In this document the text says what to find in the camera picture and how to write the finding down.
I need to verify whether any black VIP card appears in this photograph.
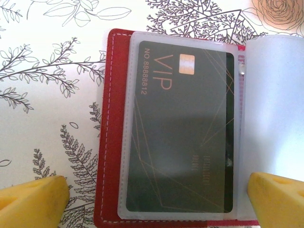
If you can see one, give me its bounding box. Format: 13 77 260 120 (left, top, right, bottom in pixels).
125 39 236 214

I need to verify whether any floral print table cover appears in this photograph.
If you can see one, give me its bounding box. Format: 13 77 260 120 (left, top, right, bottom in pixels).
0 0 304 228

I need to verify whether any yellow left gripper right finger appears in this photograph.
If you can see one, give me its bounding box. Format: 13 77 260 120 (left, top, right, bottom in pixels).
247 172 304 228

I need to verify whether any red leather card holder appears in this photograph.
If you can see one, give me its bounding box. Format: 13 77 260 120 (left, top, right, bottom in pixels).
93 28 304 228

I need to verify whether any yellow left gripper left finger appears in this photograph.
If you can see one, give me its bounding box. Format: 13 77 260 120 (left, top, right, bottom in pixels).
0 175 71 228

